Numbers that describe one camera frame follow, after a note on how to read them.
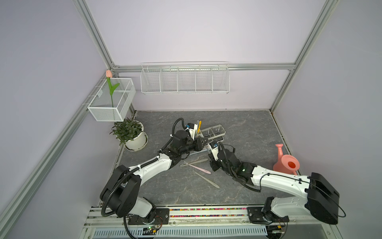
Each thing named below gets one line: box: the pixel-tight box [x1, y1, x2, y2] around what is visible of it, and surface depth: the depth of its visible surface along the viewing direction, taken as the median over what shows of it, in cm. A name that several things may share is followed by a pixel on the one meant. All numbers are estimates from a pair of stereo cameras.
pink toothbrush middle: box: [188, 164, 211, 175], surface depth 91 cm
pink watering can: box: [273, 143, 300, 176], surface depth 82 cm
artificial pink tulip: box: [105, 69, 120, 108], surface depth 87 cm
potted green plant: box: [109, 118, 149, 151], surface depth 89 cm
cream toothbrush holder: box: [198, 124, 226, 140], surface depth 101 cm
